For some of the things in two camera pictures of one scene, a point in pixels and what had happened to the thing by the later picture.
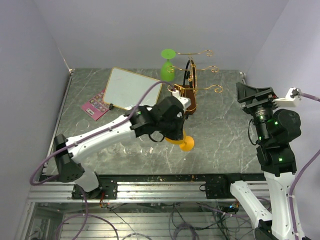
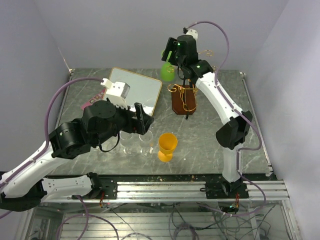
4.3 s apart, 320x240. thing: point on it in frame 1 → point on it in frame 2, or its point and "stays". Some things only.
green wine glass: x=167 y=73 stays
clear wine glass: x=113 y=148 stays
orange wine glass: x=186 y=145 → x=168 y=142
